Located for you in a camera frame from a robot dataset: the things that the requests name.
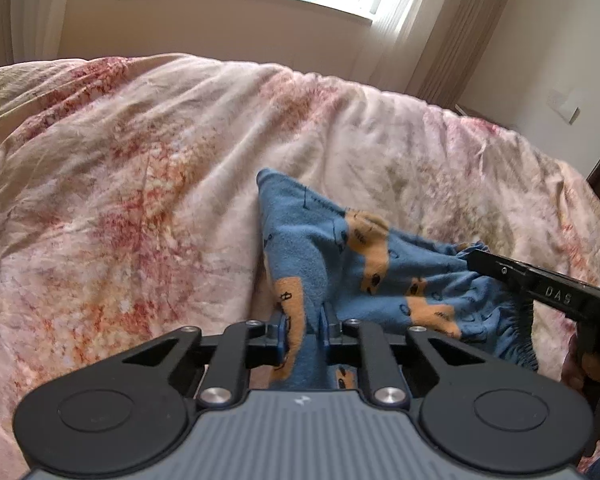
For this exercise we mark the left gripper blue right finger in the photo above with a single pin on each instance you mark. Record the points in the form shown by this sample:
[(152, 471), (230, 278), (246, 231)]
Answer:
[(330, 326)]

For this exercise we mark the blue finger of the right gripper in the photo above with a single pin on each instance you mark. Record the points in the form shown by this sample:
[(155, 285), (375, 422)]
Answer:
[(509, 272)]

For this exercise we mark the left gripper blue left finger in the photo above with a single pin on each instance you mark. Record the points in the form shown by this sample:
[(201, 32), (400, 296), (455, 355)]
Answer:
[(276, 344)]

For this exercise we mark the blue pants with orange print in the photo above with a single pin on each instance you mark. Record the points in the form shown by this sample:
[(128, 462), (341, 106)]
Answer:
[(322, 257)]

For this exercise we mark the person's right hand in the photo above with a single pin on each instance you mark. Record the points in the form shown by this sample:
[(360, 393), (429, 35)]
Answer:
[(572, 374)]

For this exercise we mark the pink floral bed cover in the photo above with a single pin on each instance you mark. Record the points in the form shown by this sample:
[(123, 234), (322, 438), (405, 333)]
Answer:
[(129, 200)]

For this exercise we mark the beige right curtain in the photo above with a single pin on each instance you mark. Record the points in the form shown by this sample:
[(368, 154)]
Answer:
[(426, 48)]

